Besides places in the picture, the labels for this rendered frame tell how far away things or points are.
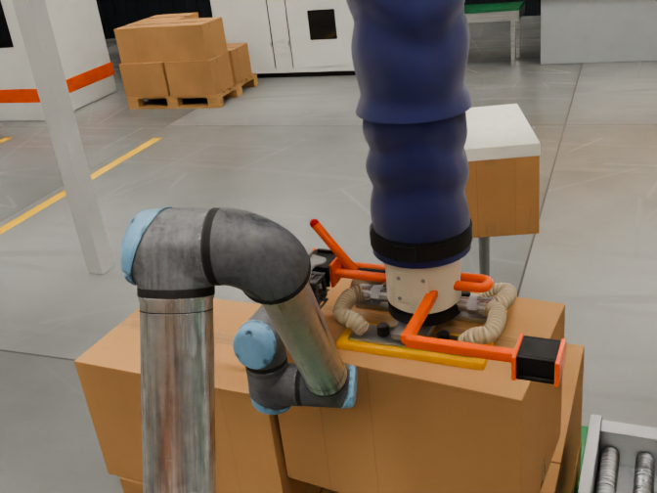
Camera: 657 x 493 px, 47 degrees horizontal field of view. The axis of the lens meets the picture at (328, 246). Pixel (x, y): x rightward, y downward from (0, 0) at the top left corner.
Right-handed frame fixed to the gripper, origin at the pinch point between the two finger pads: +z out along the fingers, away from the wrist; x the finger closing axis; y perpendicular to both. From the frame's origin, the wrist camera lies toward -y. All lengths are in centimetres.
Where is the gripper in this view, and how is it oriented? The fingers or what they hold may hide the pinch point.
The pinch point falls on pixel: (313, 266)
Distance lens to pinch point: 182.9
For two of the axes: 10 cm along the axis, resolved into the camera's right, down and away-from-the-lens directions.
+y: 9.2, 0.7, -3.9
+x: -1.1, -9.0, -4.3
